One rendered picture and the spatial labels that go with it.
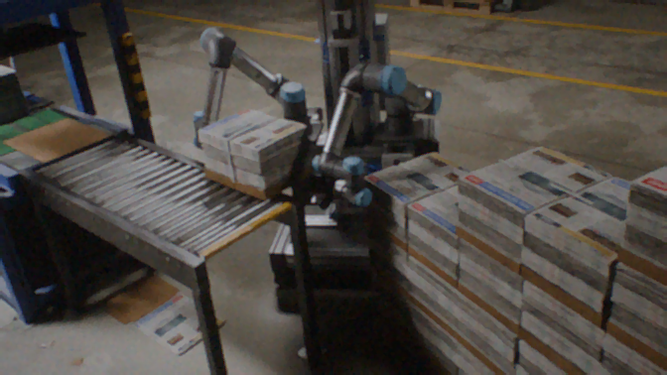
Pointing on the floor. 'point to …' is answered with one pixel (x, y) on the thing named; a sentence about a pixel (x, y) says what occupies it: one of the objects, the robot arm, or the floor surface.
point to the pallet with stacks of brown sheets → (460, 8)
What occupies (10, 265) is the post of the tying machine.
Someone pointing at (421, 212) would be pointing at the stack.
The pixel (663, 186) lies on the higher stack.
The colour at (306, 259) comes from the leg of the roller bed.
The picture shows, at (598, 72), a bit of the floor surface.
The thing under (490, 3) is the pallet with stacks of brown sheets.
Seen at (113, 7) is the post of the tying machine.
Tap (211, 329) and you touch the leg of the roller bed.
